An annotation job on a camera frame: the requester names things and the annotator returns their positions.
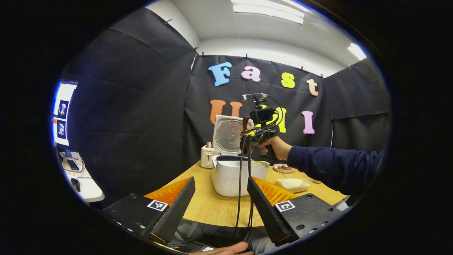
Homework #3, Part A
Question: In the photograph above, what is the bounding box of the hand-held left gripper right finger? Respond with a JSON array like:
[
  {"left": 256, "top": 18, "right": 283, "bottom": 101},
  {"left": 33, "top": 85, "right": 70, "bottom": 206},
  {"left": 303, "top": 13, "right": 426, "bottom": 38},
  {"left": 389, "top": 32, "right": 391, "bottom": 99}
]
[{"left": 247, "top": 176, "right": 351, "bottom": 247}]

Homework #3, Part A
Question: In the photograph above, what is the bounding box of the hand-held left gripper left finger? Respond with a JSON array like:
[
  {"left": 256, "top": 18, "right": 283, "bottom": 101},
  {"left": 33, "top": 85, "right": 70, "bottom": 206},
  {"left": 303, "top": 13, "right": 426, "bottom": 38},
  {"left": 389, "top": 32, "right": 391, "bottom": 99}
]
[{"left": 99, "top": 177, "right": 196, "bottom": 247}]

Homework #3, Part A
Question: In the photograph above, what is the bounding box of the white rice cooker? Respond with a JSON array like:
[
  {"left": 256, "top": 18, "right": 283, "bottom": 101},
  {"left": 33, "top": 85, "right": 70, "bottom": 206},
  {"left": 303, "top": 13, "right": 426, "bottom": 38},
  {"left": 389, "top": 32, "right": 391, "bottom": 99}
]
[{"left": 211, "top": 115, "right": 270, "bottom": 197}]

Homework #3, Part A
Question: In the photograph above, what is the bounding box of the clear box of rice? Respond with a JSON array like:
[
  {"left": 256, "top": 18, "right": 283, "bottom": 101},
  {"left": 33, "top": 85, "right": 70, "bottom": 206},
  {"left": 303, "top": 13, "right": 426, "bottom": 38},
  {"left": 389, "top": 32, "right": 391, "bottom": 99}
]
[{"left": 275, "top": 178, "right": 311, "bottom": 194}]

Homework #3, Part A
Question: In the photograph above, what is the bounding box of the white toaster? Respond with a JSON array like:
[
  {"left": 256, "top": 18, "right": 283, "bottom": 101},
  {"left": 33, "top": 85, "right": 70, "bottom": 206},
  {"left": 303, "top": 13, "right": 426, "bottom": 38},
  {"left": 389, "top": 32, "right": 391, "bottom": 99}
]
[{"left": 200, "top": 142, "right": 218, "bottom": 169}]

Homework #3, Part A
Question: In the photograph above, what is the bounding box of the white round plate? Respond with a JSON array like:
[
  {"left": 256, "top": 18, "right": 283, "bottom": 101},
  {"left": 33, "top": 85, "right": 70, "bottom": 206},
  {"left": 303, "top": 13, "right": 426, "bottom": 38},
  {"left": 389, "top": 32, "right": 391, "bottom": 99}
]
[{"left": 273, "top": 163, "right": 295, "bottom": 174}]

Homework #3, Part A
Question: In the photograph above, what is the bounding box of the long ceiling light panel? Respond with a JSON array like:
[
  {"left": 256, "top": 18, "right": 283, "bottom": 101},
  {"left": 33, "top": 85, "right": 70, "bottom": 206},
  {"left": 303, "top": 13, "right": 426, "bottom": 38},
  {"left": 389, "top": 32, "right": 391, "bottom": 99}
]
[{"left": 232, "top": 0, "right": 305, "bottom": 24}]

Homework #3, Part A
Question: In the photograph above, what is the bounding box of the black backdrop cloth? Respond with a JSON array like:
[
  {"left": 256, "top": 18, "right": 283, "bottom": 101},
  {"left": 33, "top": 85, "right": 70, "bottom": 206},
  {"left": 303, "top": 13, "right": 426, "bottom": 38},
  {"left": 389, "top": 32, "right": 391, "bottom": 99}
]
[{"left": 57, "top": 7, "right": 391, "bottom": 209}]

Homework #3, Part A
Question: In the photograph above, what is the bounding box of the small ceiling light panel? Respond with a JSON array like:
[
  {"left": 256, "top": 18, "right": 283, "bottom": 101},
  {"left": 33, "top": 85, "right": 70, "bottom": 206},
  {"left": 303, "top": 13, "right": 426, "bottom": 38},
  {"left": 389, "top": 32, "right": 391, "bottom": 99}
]
[{"left": 348, "top": 42, "right": 367, "bottom": 61}]

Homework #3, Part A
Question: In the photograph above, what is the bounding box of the computer monitor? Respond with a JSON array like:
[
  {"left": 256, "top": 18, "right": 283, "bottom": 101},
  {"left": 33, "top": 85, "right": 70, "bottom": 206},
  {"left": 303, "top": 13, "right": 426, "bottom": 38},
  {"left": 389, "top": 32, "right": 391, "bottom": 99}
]
[{"left": 52, "top": 81, "right": 78, "bottom": 146}]

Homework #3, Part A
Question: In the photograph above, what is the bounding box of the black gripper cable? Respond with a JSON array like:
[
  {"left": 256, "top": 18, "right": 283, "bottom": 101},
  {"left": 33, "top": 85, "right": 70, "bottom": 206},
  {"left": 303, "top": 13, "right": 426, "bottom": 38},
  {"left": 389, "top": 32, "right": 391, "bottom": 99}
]
[{"left": 232, "top": 135, "right": 255, "bottom": 243}]

